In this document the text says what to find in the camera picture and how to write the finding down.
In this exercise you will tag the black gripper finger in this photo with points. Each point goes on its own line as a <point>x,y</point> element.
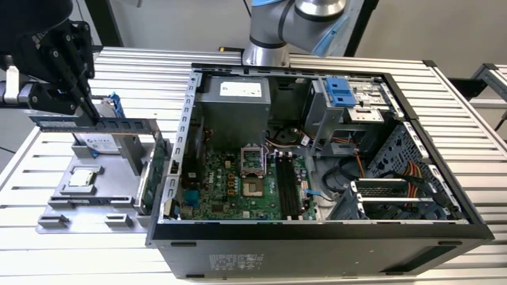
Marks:
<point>55,99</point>
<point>79,53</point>

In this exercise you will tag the RAM stick with black chips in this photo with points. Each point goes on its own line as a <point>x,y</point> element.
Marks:
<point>88,203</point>
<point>127,124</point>

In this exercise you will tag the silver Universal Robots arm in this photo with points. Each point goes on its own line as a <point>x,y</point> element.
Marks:
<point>270,23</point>

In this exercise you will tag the black RAM slot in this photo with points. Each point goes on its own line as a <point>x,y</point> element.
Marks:
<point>282,185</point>
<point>287,185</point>
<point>298,185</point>
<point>292,185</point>

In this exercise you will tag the hard disk in blue carrier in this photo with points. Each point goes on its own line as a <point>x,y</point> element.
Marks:
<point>99,142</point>

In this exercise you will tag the silver CPU chip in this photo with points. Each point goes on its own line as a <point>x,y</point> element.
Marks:
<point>80,178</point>

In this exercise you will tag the grey plastic parts rack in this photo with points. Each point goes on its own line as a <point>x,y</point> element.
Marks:
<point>115,178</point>

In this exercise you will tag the green graphics card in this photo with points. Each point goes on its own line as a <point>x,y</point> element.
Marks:
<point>156,166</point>

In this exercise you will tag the small yellow black plug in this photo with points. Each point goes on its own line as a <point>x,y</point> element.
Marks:
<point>223,49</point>

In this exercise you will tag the black case fan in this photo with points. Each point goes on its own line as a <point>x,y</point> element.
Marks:
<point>196,148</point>

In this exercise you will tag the grey power supply unit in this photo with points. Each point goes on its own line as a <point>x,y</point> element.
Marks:
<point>234,118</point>

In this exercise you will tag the green Dell motherboard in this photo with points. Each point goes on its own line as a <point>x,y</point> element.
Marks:
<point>222,190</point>

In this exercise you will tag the CPU socket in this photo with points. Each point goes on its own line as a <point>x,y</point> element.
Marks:
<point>254,188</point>

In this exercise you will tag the blue plastic drive latch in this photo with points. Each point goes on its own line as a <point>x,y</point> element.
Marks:
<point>339,95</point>

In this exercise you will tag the open black PC case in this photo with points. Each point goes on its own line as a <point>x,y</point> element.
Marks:
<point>276,258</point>

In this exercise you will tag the perforated metal disk bay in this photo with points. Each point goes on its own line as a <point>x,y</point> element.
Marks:
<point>382,187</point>

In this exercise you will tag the neighbouring metal slat table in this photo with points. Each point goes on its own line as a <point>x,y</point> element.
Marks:
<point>495,71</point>

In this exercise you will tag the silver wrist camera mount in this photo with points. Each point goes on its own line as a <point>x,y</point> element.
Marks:
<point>12,86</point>

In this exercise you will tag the black upright post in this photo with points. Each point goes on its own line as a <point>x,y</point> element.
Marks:
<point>108,20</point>
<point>364,29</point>

